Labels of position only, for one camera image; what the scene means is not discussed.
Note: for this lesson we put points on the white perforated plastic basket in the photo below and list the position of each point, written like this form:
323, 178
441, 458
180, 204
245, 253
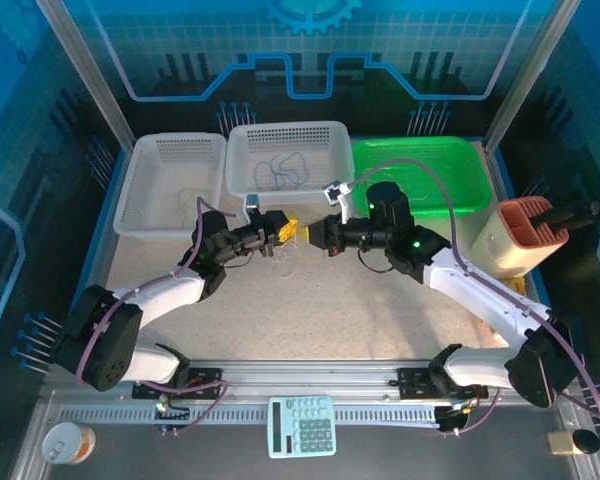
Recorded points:
155, 170
250, 145

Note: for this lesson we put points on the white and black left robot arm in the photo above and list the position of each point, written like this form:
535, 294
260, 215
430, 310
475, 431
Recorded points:
170, 295

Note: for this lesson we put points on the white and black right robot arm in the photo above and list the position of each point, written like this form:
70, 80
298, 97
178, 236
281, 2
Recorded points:
470, 295

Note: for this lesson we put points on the green perforated plastic basket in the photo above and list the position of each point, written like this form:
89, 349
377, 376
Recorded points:
460, 170

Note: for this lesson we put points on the beige holder with terracotta rim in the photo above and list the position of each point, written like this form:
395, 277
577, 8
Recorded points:
500, 245

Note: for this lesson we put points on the yellow cloth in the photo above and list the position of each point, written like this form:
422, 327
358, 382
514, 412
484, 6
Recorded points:
512, 286

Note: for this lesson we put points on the pale blue calculator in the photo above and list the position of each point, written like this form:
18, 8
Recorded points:
300, 430

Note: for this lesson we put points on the tin can with orange label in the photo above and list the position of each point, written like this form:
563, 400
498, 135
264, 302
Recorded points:
67, 445

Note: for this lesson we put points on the small beige block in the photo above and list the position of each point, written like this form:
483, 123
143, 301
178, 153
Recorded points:
560, 442

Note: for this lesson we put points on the black cylinder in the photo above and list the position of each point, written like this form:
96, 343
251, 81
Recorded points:
586, 441

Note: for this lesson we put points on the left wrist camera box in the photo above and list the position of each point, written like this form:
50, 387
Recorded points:
252, 201

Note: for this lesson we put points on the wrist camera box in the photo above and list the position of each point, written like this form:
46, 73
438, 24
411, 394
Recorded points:
332, 191
252, 201

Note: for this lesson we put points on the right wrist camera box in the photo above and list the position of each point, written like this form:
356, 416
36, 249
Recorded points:
332, 191

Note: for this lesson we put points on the aluminium mounting rail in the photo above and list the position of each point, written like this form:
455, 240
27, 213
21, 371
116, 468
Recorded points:
305, 375

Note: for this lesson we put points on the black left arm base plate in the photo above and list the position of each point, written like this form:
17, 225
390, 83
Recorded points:
207, 382

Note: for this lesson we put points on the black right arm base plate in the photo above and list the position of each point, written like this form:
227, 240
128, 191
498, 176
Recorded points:
410, 382

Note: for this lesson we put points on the aluminium frame post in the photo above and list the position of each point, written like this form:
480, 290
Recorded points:
530, 65
80, 65

